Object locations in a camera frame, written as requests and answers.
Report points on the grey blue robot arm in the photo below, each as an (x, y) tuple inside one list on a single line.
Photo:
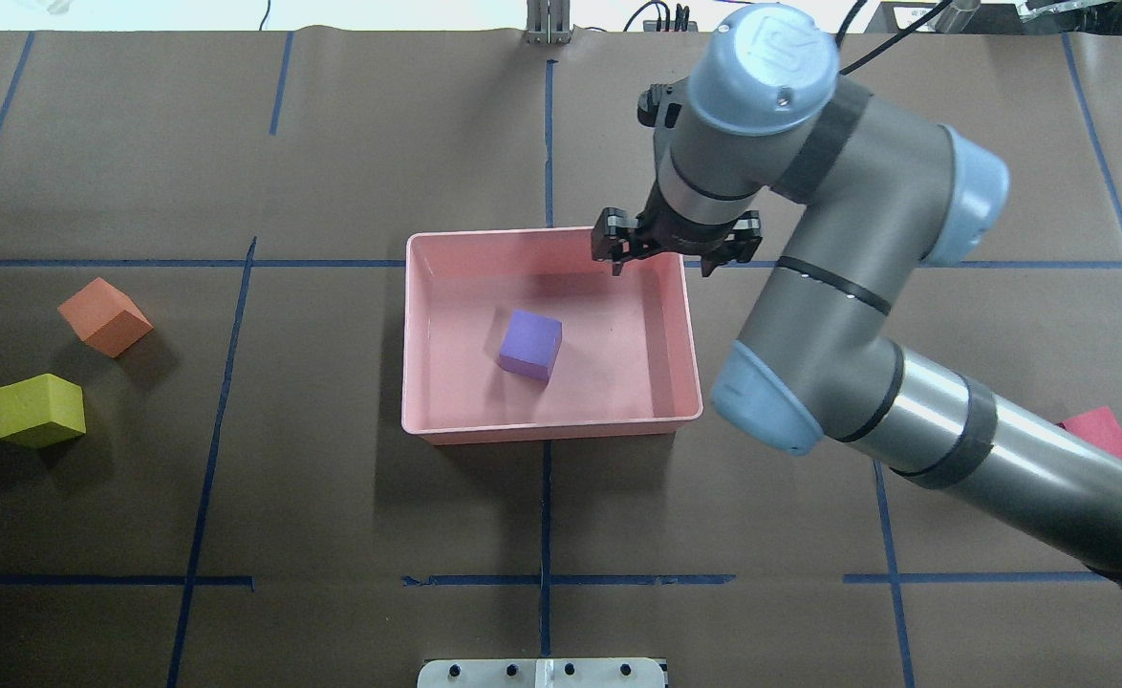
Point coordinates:
[(883, 192)]

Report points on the aluminium frame post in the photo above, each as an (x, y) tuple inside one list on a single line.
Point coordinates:
[(548, 22)]

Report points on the orange foam cube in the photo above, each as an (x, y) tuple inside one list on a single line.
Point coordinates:
[(105, 318)]

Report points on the red foam cube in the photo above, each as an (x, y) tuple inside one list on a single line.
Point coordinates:
[(1099, 427)]

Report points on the purple foam cube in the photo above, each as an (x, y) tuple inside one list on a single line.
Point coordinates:
[(531, 345)]

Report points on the pink plastic bin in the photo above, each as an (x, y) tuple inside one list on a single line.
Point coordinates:
[(627, 364)]

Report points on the yellow green foam cube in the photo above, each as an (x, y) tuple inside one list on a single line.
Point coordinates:
[(41, 411)]

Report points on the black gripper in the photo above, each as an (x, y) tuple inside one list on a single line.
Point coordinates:
[(678, 236)]

